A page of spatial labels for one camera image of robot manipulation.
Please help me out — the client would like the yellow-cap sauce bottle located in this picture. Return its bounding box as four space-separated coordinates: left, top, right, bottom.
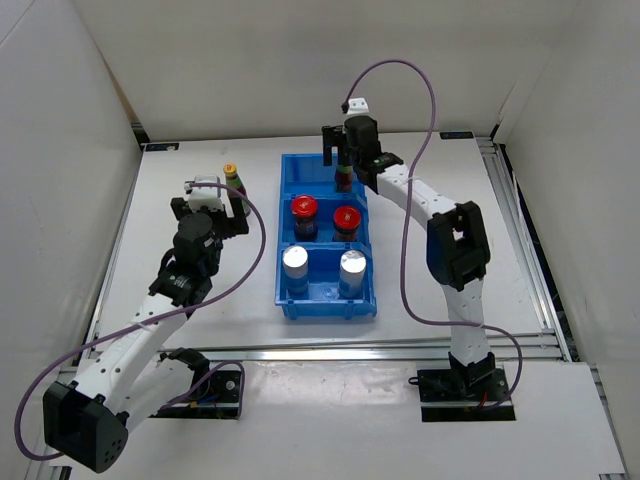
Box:
223 163 251 217
334 155 354 193

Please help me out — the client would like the silver-top shaker can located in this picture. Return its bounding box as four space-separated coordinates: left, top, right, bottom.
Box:
338 250 367 299
282 245 309 295

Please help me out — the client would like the red-lid sauce jar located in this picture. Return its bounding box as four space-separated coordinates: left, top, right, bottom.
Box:
291 194 318 241
333 205 361 243

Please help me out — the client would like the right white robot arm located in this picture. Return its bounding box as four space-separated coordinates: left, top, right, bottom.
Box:
321 114 495 400

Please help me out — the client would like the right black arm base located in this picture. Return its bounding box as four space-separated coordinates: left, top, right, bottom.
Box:
408 369 516 423

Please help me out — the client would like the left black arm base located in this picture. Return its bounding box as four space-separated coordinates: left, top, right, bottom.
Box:
154 361 246 420

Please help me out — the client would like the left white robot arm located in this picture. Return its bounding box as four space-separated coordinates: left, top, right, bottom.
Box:
43 187 248 473

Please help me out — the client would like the blue three-compartment plastic bin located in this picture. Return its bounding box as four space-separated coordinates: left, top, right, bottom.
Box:
275 154 377 319

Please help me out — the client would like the left black corner label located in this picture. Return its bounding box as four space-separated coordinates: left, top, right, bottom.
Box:
144 142 179 152

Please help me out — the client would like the black corner label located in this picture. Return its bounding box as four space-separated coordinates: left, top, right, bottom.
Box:
439 131 475 140
144 142 179 152

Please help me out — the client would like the right black corner label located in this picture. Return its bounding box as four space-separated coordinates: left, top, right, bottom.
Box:
439 131 475 140

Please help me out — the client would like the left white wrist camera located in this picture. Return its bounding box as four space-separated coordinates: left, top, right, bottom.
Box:
183 175 224 213

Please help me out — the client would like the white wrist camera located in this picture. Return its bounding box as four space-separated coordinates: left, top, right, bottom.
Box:
183 175 224 213
340 97 369 118

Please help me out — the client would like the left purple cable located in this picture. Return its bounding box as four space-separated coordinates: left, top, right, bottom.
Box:
13 182 269 461

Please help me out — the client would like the purple cable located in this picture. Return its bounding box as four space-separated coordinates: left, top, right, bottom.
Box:
13 182 269 461
344 59 525 411

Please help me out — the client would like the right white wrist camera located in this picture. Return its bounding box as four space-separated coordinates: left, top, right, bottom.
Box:
340 97 369 118

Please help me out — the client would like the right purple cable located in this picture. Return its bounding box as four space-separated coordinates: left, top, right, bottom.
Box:
344 59 525 411

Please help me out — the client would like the right aluminium side rail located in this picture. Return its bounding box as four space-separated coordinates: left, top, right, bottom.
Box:
476 137 580 362

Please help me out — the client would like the aluminium side rail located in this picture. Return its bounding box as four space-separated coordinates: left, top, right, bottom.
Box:
476 137 580 362
13 145 141 455

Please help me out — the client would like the left aluminium side rail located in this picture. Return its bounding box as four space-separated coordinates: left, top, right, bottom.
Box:
13 145 141 455

